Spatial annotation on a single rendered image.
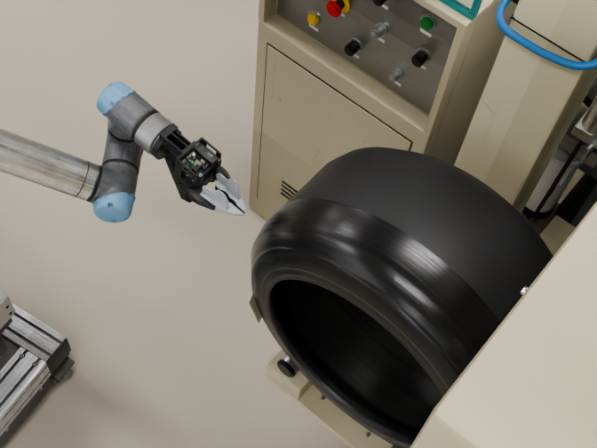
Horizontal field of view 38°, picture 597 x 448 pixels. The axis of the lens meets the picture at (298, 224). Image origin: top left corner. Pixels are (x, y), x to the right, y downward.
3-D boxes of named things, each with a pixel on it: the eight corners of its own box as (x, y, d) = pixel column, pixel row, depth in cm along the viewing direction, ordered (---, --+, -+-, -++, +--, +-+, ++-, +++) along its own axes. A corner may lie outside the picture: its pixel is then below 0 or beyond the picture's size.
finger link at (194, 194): (210, 212, 165) (176, 182, 167) (209, 215, 167) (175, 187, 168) (226, 196, 167) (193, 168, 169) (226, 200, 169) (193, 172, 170)
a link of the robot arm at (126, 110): (121, 97, 178) (123, 70, 171) (159, 131, 176) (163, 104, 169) (92, 117, 174) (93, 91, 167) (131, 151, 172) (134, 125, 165)
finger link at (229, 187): (247, 202, 163) (210, 171, 164) (243, 216, 168) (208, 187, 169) (258, 192, 164) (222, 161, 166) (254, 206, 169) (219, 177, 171)
